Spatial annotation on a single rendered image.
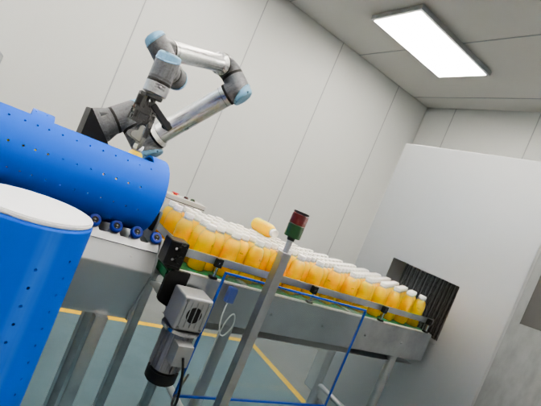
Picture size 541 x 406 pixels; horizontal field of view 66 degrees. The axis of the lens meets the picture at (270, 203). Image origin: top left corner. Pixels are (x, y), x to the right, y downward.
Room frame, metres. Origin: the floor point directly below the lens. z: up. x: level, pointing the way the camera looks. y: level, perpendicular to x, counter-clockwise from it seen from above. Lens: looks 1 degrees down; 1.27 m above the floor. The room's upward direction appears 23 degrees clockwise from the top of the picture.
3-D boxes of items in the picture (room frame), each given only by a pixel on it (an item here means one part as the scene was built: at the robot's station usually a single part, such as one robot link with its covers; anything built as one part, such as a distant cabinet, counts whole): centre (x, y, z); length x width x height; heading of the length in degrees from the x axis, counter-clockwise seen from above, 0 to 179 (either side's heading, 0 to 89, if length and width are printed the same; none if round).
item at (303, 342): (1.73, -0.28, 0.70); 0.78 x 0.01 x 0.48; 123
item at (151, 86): (1.56, 0.56, 1.47); 0.10 x 0.09 x 0.05; 33
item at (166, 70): (1.56, 0.56, 1.56); 0.10 x 0.09 x 0.12; 177
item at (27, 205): (0.98, 0.52, 1.03); 0.28 x 0.28 x 0.01
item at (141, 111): (1.56, 0.57, 1.39); 0.09 x 0.08 x 0.12; 123
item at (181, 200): (1.96, 0.39, 1.05); 0.20 x 0.10 x 0.10; 123
